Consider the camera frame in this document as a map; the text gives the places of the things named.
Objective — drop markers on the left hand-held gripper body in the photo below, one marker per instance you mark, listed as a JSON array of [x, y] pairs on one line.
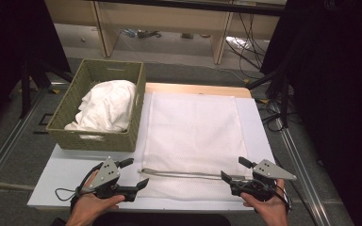
[[106, 175]]

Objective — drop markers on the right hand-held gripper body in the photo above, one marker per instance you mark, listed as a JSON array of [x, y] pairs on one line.
[[270, 171]]

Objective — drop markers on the green woven basket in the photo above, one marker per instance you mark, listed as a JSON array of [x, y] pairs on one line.
[[75, 138]]

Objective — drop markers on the white mesh laundry bag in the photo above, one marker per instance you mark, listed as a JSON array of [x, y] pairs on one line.
[[194, 132]]

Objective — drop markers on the white garment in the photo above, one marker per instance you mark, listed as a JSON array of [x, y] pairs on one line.
[[106, 106]]

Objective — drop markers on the person's left hand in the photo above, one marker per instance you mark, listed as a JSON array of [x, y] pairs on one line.
[[88, 204]]

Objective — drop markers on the person's right hand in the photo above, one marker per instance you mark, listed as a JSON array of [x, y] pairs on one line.
[[271, 210]]

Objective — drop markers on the person's dark clothing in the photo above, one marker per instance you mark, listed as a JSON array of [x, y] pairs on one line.
[[160, 220]]

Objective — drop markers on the black tripod stand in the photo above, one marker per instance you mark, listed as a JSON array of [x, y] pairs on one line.
[[284, 100], [25, 91]]

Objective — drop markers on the black curtain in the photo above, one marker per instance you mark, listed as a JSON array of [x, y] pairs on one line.
[[9, 47], [342, 94]]

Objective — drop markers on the crumpled white plastic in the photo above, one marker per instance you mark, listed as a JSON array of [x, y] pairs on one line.
[[237, 41]]

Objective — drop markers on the blue clutter under desk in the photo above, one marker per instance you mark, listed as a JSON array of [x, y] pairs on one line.
[[141, 33]]

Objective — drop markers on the light wooden desk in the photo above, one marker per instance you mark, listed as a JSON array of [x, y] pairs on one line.
[[157, 15]]

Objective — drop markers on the metal floor rail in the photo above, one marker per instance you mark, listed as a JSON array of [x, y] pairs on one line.
[[6, 150], [301, 169]]

